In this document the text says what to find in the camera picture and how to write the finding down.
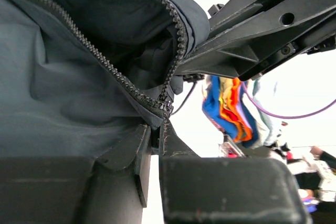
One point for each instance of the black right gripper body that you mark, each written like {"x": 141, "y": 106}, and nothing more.
{"x": 286, "y": 30}

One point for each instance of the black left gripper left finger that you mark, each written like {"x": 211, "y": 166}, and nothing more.
{"x": 112, "y": 188}

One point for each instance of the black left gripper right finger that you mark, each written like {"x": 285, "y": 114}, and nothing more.
{"x": 224, "y": 190}

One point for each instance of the dark navy and grey jacket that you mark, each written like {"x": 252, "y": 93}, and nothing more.
{"x": 78, "y": 76}

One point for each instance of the colourful cloth pile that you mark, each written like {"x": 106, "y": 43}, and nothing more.
{"x": 236, "y": 108}

